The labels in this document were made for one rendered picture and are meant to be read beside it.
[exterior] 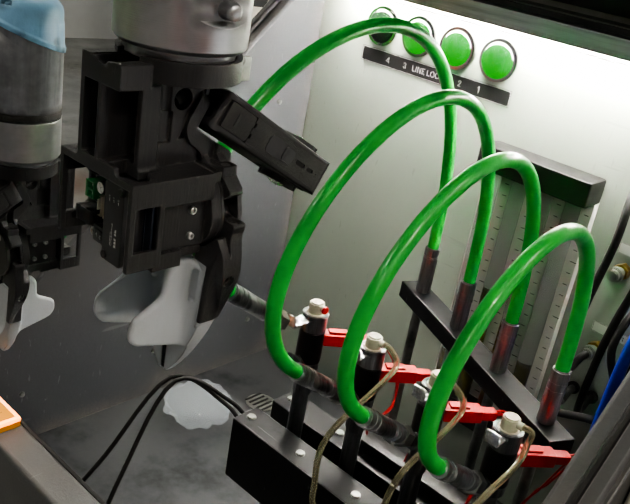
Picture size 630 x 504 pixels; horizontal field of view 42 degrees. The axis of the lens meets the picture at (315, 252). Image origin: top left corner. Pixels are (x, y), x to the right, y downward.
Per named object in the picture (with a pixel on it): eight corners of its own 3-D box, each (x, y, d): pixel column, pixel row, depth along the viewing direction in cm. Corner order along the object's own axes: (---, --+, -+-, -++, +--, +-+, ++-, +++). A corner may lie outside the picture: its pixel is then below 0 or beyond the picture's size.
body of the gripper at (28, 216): (81, 272, 86) (87, 163, 81) (2, 291, 80) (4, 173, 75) (42, 244, 91) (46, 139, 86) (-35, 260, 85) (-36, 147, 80)
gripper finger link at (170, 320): (105, 386, 52) (115, 255, 49) (180, 360, 57) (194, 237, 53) (134, 411, 51) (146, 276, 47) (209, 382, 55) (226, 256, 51)
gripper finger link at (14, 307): (28, 326, 83) (31, 247, 80) (14, 330, 82) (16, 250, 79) (5, 306, 86) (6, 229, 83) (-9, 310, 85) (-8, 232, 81)
